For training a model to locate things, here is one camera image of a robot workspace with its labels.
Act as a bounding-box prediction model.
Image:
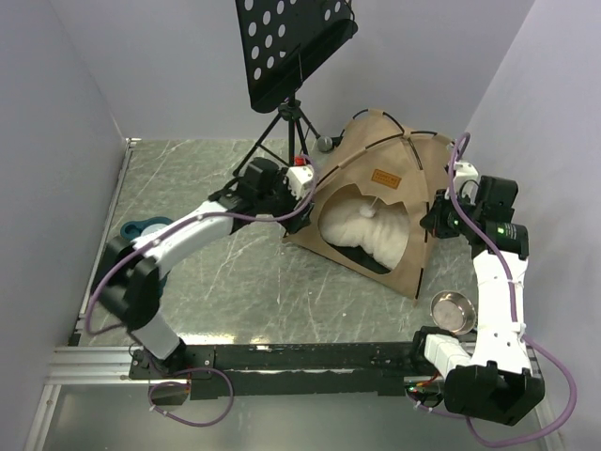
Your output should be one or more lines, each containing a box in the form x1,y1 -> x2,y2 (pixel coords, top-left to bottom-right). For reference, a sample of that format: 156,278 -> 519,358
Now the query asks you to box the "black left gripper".
257,169 -> 315,234

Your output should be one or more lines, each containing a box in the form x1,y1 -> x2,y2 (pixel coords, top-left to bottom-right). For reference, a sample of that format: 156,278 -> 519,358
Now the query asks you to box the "cream white pillow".
318,196 -> 410,271

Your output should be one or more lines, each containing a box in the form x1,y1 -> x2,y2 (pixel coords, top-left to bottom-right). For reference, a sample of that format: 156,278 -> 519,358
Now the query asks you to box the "tan pet tent fabric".
283,109 -> 452,299

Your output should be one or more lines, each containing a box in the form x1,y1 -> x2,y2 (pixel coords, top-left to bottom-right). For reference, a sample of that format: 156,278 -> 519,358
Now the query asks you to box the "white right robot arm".
409,176 -> 545,426

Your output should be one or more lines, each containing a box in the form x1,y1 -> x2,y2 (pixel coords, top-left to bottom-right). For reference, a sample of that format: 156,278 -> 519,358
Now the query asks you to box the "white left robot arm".
88,156 -> 317,378

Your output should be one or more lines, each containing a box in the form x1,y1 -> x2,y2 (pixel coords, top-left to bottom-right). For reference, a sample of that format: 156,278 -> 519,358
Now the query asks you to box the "orange leather tent label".
371,168 -> 401,190

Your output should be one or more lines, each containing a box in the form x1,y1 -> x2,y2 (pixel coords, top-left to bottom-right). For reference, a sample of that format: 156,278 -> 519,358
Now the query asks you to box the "steel pet bowl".
430,290 -> 477,335

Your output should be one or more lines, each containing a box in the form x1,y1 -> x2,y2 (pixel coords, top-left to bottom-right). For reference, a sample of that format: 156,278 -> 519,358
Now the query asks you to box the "teal pet bowl holder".
119,215 -> 173,302

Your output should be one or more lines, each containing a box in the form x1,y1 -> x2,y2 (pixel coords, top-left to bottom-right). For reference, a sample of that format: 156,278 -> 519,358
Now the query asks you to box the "white pompom cat toy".
359,197 -> 378,218

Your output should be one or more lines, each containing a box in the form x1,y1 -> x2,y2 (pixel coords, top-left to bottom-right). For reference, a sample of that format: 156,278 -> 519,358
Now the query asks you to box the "black microphone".
316,135 -> 343,153

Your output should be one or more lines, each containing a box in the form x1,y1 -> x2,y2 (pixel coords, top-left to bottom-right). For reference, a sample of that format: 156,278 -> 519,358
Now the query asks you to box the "white paw print bowl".
141,224 -> 166,237

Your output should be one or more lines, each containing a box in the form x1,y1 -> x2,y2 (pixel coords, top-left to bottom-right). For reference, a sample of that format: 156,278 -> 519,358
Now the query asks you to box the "black music stand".
233,0 -> 358,176

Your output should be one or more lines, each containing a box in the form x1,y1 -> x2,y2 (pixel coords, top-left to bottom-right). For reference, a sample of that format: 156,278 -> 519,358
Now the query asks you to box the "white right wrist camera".
453,161 -> 480,198

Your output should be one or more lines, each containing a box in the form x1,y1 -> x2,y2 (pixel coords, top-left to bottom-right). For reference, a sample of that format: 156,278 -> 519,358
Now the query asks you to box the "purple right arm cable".
408,132 -> 578,446

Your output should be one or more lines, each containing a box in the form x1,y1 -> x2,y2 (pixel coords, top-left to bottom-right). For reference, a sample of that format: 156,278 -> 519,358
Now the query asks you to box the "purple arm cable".
408,132 -> 578,446
85,154 -> 316,427

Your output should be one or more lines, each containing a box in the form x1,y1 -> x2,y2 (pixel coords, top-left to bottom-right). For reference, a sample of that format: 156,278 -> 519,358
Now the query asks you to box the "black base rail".
129,342 -> 436,400

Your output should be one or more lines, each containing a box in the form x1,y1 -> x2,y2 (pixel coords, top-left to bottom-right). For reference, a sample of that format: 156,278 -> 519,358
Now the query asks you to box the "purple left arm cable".
85,154 -> 316,427

